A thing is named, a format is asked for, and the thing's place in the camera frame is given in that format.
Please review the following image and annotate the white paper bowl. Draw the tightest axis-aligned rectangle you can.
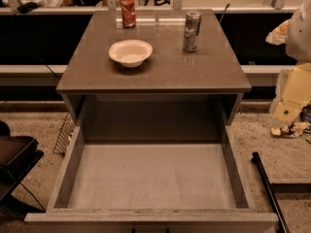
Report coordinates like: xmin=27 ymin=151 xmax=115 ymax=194
xmin=109 ymin=40 xmax=153 ymax=68

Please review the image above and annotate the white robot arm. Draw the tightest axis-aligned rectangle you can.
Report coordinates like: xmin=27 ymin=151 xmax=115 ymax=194
xmin=270 ymin=0 xmax=311 ymax=127

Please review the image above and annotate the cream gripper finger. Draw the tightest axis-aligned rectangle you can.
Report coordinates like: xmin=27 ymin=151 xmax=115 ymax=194
xmin=271 ymin=62 xmax=311 ymax=124

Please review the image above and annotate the black pole on floor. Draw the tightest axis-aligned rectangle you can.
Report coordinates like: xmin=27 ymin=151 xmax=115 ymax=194
xmin=252 ymin=151 xmax=290 ymax=233

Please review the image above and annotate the black tray stand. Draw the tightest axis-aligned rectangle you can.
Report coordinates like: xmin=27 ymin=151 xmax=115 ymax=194
xmin=0 ymin=121 xmax=45 ymax=215

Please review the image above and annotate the wire mesh basket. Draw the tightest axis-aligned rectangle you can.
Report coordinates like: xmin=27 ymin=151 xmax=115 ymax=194
xmin=53 ymin=114 xmax=75 ymax=157

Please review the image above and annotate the blue snack packet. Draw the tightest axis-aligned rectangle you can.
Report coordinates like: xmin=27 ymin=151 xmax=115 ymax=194
xmin=300 ymin=108 xmax=311 ymax=133

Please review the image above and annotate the orange soda can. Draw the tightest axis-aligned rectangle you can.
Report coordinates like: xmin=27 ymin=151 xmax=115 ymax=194
xmin=119 ymin=0 xmax=136 ymax=28

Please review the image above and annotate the grey drawer cabinet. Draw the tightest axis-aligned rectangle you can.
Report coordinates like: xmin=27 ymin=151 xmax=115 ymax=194
xmin=57 ymin=10 xmax=251 ymax=143

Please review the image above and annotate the open grey top drawer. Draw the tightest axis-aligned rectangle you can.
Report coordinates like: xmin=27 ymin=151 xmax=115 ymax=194
xmin=25 ymin=127 xmax=278 ymax=233

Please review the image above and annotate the brown snack wrapper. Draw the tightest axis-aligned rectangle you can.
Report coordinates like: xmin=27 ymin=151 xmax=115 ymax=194
xmin=270 ymin=122 xmax=310 ymax=138

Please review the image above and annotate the silver redbull can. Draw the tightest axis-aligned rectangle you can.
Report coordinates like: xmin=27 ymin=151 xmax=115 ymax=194
xmin=183 ymin=10 xmax=202 ymax=52

